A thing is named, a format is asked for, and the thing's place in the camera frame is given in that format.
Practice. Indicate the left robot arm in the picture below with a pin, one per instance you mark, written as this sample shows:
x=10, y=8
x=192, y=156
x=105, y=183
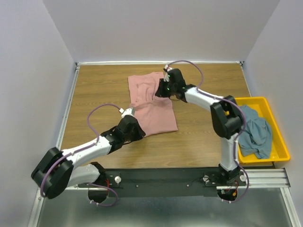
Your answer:
x=53, y=172

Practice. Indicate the yellow plastic bin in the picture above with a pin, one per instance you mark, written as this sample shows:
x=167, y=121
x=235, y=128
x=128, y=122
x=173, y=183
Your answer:
x=279, y=152

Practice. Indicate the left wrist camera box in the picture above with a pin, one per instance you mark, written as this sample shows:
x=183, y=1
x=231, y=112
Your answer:
x=128, y=111

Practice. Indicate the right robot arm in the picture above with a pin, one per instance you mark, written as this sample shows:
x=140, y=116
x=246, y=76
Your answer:
x=227, y=118

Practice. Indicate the blue t shirt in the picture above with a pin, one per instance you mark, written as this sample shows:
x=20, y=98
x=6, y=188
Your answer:
x=257, y=137

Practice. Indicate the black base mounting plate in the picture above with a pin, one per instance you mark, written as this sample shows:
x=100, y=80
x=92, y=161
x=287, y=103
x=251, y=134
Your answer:
x=166, y=182

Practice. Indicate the pink t shirt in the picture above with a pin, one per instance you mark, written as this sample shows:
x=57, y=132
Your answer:
x=155, y=115

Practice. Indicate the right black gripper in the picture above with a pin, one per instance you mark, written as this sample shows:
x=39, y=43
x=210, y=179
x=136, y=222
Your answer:
x=159, y=92

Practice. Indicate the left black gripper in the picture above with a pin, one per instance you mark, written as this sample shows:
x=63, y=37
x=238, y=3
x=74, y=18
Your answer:
x=140, y=133

